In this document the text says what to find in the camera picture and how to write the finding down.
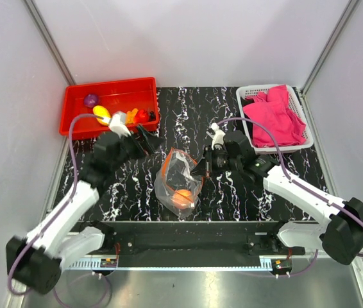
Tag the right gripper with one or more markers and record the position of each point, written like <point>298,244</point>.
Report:
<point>210,154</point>

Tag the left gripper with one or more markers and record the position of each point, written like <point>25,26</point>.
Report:
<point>145,145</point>

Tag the red fake fruit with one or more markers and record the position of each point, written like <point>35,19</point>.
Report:
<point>142,116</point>

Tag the clear zip top bag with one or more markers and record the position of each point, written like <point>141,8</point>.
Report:
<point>173,175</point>

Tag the peach fake fruit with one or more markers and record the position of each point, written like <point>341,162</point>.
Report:
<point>182,199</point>

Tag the orange fake fruit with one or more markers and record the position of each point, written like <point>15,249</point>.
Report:
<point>130,116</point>

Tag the yellow fake lemon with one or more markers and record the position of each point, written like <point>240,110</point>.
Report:
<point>102,115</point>

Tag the pink fake fruit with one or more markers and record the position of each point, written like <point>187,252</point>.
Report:
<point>91,100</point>

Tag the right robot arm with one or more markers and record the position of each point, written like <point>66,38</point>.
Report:
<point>338,227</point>

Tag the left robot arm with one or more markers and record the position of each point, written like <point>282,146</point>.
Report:
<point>38,259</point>

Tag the white plastic basket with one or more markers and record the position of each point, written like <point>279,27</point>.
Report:
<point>295,106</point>

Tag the pink cloth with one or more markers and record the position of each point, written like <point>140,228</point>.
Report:
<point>272,110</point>

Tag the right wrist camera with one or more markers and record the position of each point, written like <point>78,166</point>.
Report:
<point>217,136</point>

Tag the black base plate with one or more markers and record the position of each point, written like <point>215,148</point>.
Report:
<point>174,245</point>

